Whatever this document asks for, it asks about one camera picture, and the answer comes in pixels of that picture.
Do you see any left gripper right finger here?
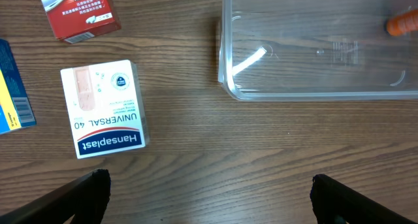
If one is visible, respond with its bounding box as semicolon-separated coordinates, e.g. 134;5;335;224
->
310;174;416;224

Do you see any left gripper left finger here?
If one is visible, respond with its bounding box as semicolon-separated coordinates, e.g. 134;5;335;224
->
1;169;111;224

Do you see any white Hansaplast plaster box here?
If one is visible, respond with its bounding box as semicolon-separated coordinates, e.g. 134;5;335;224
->
60;59;150;159

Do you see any blue yellow VapoDrops box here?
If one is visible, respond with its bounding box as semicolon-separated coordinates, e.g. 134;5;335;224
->
1;39;36;134

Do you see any red medicine box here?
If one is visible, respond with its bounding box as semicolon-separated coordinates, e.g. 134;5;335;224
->
41;0;121;44

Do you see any orange bottle white cap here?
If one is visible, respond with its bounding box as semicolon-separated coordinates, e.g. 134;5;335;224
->
385;9;417;36

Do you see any clear plastic container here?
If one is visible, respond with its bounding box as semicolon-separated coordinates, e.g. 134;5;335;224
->
218;0;417;102

